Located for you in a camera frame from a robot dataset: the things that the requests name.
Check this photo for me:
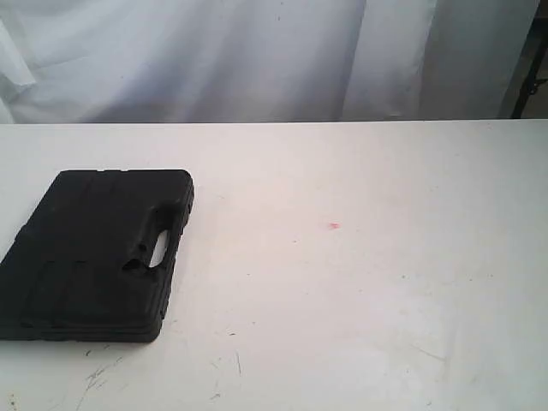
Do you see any black plastic tool case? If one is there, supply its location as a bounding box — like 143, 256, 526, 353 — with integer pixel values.
1, 170, 194, 343

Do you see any white backdrop curtain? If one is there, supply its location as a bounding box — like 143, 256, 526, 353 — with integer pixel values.
1, 1, 539, 123

